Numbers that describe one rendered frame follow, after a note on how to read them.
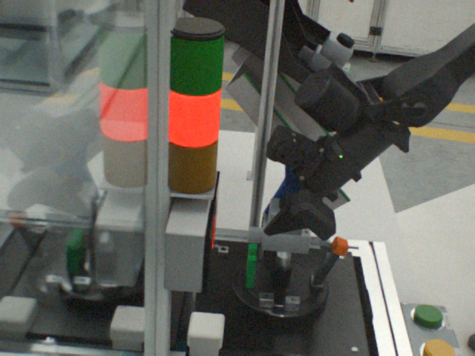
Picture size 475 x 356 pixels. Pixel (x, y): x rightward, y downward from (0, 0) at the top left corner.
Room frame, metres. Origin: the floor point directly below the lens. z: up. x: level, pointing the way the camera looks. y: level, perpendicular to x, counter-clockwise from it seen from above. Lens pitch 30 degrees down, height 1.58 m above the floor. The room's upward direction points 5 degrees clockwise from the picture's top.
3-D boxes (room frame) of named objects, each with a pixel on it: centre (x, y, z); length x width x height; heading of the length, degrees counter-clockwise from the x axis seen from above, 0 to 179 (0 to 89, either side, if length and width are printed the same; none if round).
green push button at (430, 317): (0.71, -0.29, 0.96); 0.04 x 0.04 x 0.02
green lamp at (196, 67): (0.54, 0.05, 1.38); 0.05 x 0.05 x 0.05
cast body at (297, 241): (0.73, -0.06, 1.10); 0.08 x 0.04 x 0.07; 90
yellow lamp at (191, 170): (0.54, 0.05, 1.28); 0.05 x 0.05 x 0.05
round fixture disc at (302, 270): (0.73, -0.07, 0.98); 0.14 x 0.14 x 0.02
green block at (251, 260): (0.72, -0.03, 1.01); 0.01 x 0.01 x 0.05; 0
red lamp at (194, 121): (0.54, 0.05, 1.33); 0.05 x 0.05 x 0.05
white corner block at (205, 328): (0.63, 0.03, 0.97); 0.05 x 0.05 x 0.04; 0
